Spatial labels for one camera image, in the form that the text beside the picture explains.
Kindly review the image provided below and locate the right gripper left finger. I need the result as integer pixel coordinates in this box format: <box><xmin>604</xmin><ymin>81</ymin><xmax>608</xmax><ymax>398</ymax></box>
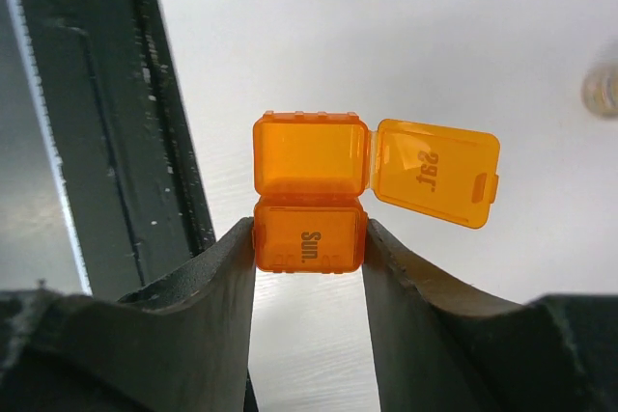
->
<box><xmin>1</xmin><ymin>218</ymin><xmax>257</xmax><ymax>411</ymax></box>

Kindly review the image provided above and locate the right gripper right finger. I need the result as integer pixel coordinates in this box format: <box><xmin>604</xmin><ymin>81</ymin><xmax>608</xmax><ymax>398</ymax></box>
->
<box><xmin>362</xmin><ymin>221</ymin><xmax>617</xmax><ymax>411</ymax></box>

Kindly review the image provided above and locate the orange pill organizer box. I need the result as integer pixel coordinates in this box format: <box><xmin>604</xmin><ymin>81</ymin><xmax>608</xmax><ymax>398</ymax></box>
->
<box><xmin>253</xmin><ymin>112</ymin><xmax>500</xmax><ymax>274</ymax></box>

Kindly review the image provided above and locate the clear pill bottle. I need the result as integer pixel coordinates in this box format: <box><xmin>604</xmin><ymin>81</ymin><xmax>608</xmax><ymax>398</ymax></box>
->
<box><xmin>580</xmin><ymin>60</ymin><xmax>617</xmax><ymax>119</ymax></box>

